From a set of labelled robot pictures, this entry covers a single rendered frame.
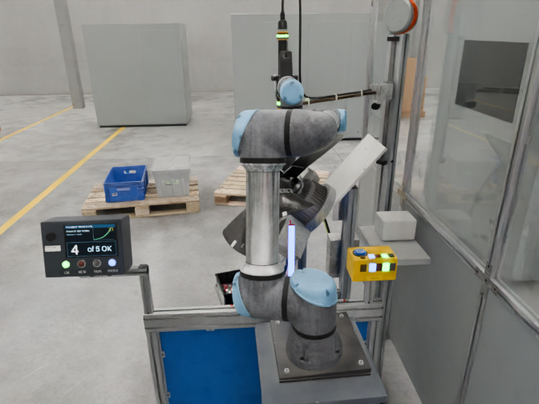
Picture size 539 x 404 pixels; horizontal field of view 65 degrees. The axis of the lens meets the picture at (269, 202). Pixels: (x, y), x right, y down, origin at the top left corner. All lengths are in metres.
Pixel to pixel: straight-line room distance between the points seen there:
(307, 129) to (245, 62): 6.17
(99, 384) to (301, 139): 2.07
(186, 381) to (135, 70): 7.59
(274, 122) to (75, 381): 2.14
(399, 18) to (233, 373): 1.72
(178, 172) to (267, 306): 3.58
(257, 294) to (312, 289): 0.14
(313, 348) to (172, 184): 3.67
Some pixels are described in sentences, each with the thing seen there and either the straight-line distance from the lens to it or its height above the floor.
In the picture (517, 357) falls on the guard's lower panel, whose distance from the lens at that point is 1.66.
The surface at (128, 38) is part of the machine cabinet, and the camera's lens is 8.92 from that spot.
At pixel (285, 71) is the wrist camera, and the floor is 1.69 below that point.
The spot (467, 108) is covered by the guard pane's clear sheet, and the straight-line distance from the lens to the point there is 1.86.
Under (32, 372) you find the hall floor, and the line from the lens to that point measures 2.97.
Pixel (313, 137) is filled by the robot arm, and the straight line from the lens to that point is 1.01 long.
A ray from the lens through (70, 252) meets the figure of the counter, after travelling 1.54.
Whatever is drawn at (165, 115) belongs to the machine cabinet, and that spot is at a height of 0.24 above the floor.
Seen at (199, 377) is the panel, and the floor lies 0.53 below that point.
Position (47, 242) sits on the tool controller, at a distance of 1.56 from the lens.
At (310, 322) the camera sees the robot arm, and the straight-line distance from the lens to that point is 1.09.
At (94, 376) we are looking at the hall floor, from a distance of 2.79.
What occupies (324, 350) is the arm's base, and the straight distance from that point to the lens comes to 1.14.
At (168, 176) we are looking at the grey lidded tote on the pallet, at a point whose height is 0.39.
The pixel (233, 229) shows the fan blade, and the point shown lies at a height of 0.99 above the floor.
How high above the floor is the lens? 1.83
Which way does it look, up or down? 22 degrees down
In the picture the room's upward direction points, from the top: 1 degrees counter-clockwise
